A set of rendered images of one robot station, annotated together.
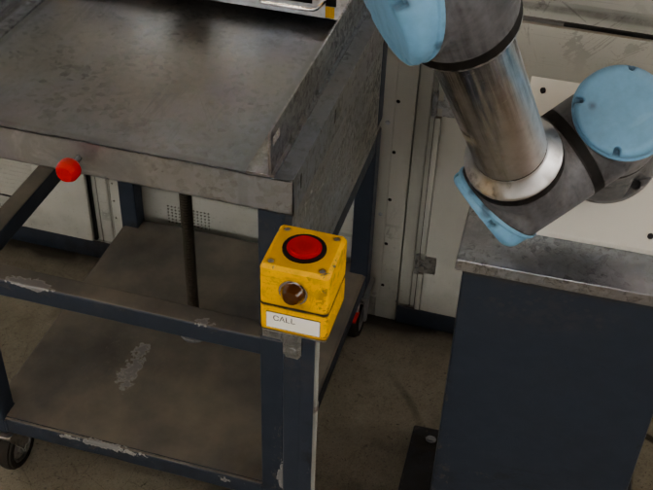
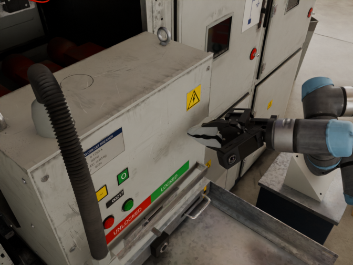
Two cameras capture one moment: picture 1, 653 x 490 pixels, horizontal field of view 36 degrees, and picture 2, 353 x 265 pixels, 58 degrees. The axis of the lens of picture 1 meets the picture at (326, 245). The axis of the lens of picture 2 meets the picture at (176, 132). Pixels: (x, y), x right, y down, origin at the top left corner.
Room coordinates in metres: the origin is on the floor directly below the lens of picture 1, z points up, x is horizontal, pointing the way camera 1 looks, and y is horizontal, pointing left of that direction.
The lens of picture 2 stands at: (1.30, 0.68, 1.74)
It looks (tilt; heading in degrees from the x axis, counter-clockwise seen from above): 40 degrees down; 295
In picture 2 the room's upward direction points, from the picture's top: straight up
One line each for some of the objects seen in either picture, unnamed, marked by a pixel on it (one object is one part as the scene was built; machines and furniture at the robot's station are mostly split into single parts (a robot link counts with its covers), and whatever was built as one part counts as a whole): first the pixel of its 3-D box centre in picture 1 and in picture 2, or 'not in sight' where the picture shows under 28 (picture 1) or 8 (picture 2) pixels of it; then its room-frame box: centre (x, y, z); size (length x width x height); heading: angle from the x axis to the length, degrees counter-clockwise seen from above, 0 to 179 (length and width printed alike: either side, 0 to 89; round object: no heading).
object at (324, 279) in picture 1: (303, 282); not in sight; (0.88, 0.02, 0.85); 0.08 x 0.08 x 0.10; 75
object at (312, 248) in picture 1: (304, 250); not in sight; (0.88, 0.02, 0.90); 0.04 x 0.04 x 0.02
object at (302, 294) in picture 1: (292, 296); not in sight; (0.83, 0.04, 0.87); 0.03 x 0.01 x 0.03; 75
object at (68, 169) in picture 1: (71, 166); not in sight; (1.14, 0.35, 0.82); 0.04 x 0.03 x 0.03; 165
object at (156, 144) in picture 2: not in sight; (150, 183); (1.57, 0.24, 1.15); 0.48 x 0.01 x 0.48; 76
